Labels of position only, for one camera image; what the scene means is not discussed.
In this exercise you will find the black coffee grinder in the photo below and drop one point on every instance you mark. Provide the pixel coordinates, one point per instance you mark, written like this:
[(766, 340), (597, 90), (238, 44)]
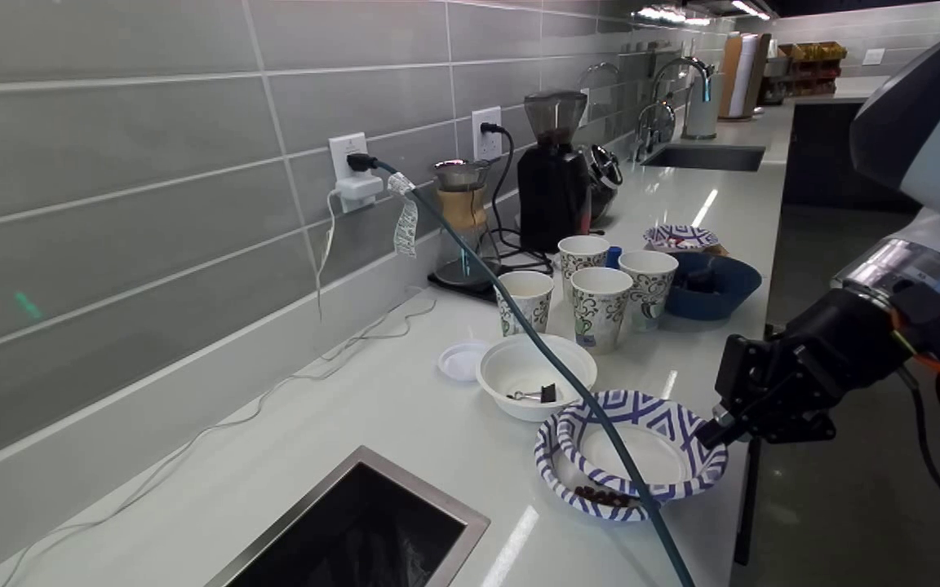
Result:
[(554, 198)]

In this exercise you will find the blue white patterned plate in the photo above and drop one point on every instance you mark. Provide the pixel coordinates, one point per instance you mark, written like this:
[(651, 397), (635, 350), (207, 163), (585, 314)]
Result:
[(668, 459)]

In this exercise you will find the steel sink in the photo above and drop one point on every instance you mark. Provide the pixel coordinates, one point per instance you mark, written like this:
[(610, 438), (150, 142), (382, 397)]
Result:
[(710, 158)]

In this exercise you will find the ceiling light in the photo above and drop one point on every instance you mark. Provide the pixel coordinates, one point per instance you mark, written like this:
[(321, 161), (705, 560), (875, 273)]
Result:
[(669, 15)]

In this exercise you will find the white wall outlet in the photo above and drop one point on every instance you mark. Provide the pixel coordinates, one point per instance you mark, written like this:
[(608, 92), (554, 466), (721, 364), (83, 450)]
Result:
[(482, 117), (339, 143)]

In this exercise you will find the clear plastic lid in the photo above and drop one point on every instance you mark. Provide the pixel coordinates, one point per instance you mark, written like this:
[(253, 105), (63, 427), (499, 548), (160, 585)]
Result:
[(458, 364)]

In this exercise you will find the black binder clip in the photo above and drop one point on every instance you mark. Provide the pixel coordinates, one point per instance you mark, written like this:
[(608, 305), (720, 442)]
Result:
[(544, 392)]

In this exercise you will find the snack basket rack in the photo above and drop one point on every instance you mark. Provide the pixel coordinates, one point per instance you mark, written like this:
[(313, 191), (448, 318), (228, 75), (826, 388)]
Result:
[(813, 65)]

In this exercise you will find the dark blue bowl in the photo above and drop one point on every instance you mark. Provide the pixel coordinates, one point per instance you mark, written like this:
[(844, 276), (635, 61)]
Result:
[(725, 291)]

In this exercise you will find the white bowl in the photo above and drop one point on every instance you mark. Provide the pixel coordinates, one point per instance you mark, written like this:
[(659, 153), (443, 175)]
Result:
[(512, 364)]

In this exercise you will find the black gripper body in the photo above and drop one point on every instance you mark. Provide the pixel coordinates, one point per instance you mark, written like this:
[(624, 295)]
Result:
[(801, 386)]

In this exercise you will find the patterned paper cup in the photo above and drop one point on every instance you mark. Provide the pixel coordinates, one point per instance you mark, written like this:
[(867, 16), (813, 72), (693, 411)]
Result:
[(525, 305), (602, 312), (583, 255), (651, 289)]

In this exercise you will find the coffee beans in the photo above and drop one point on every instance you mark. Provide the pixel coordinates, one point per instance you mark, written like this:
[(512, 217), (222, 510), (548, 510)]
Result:
[(602, 498)]

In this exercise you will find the small patterned plate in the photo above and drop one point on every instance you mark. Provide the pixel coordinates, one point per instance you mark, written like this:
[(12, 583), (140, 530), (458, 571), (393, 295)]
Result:
[(679, 235)]

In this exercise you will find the chrome faucet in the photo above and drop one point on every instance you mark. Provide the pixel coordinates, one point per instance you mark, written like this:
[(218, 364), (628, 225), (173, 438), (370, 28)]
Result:
[(659, 103)]

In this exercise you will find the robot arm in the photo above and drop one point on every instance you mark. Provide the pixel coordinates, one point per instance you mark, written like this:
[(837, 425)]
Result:
[(928, 117)]

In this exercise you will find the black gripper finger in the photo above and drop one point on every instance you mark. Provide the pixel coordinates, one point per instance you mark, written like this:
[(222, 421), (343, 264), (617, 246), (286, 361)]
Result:
[(721, 425), (738, 371)]

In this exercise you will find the glass pour over carafe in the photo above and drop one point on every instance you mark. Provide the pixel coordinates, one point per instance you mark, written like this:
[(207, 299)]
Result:
[(462, 213)]

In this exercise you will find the small distant wall outlet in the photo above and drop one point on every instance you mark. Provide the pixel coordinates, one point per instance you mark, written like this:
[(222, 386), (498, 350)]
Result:
[(874, 56)]

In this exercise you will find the steel kettle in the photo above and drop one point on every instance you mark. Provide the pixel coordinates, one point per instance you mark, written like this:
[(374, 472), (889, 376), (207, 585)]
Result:
[(701, 108)]

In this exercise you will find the blue white plate with beans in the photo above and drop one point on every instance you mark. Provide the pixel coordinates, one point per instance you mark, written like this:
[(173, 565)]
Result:
[(548, 461)]

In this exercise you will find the white power adapter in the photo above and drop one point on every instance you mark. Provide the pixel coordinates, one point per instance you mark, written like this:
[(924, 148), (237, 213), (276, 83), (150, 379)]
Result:
[(357, 194)]

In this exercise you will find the black power plug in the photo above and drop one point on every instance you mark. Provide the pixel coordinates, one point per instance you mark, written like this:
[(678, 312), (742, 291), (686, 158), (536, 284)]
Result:
[(360, 163)]

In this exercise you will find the dark distant cabinet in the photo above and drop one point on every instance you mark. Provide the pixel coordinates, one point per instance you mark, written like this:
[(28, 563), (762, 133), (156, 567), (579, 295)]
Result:
[(817, 163)]

